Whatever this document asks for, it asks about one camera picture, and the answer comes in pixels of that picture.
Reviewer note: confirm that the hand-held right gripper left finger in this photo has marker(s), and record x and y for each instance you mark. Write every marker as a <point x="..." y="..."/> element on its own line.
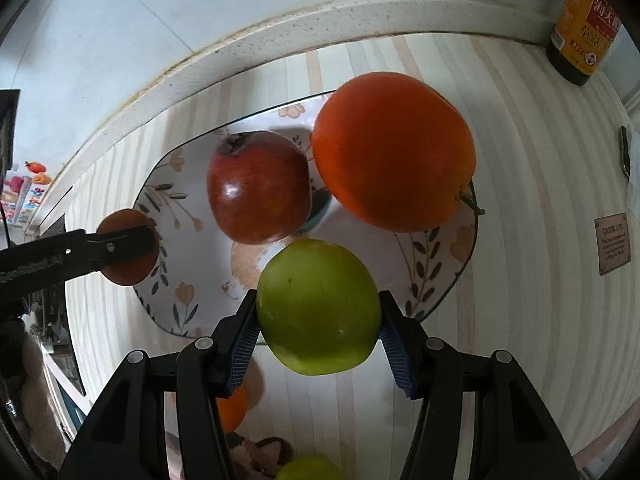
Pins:
<point x="242" y="355"/>

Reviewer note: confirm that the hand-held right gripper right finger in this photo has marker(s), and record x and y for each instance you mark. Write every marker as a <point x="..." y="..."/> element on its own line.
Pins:
<point x="397" y="355"/>

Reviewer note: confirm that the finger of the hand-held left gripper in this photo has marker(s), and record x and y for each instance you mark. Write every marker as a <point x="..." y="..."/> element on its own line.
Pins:
<point x="75" y="255"/>

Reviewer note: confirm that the small brownish orange fruit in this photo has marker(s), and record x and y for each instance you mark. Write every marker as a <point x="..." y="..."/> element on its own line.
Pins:
<point x="125" y="220"/>

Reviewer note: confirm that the green apple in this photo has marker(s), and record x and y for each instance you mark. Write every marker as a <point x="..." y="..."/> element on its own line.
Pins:
<point x="320" y="305"/>
<point x="310" y="469"/>

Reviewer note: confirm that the floral print plate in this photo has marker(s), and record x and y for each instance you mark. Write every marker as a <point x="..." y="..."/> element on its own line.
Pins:
<point x="195" y="270"/>

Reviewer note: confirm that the small orange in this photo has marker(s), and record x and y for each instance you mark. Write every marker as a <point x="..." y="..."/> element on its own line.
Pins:
<point x="232" y="410"/>

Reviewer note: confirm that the colourful stickers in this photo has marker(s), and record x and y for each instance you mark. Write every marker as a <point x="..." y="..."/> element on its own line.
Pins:
<point x="25" y="190"/>

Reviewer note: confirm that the beige fluffy object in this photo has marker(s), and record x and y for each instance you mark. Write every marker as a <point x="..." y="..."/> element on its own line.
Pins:
<point x="35" y="395"/>

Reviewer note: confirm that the red apple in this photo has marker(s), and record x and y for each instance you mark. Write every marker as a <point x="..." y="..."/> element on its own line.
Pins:
<point x="257" y="187"/>

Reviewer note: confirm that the striped tablecloth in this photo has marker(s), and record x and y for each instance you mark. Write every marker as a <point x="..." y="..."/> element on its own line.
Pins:
<point x="530" y="210"/>

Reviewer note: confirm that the large orange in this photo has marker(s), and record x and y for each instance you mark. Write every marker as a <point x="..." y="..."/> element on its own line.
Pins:
<point x="392" y="150"/>

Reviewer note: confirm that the brown tablecloth label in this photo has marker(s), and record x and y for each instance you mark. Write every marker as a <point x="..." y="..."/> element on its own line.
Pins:
<point x="612" y="245"/>

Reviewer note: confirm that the dark slim object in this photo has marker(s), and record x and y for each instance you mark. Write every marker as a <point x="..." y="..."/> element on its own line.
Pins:
<point x="624" y="152"/>

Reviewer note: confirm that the dark sauce bottle yellow label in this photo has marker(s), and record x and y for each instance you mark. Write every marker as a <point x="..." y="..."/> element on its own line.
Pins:
<point x="580" y="25"/>

